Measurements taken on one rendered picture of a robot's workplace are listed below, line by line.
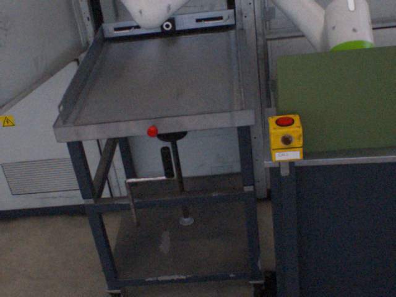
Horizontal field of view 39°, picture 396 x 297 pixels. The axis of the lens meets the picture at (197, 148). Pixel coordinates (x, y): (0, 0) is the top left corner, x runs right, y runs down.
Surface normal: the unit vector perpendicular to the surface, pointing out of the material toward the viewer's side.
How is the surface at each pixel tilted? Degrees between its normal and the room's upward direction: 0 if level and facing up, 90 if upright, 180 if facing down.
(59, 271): 0
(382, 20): 90
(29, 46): 90
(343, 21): 45
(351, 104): 90
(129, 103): 0
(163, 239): 0
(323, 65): 90
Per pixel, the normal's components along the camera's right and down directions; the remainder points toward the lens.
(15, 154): -0.04, 0.53
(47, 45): 0.93, 0.09
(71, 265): -0.12, -0.84
